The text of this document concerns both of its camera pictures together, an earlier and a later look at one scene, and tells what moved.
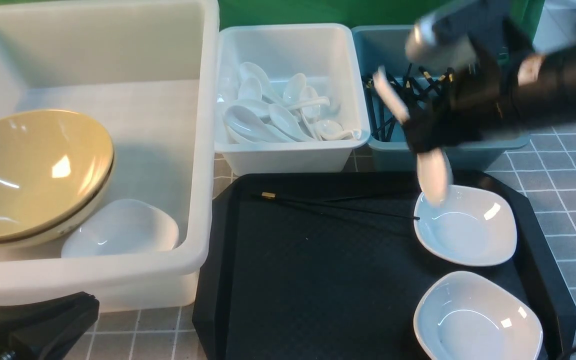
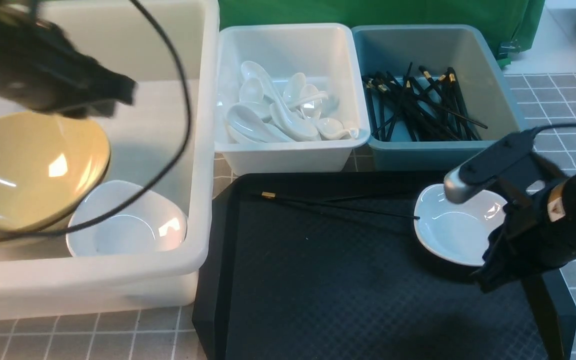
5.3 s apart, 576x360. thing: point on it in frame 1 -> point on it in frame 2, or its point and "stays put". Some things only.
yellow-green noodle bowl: [33, 176] stays put
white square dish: [475, 227] stays put
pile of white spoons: [290, 113] stays put
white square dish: [461, 315] -> [150, 222]
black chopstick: [275, 195] stays put
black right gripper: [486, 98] -> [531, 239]
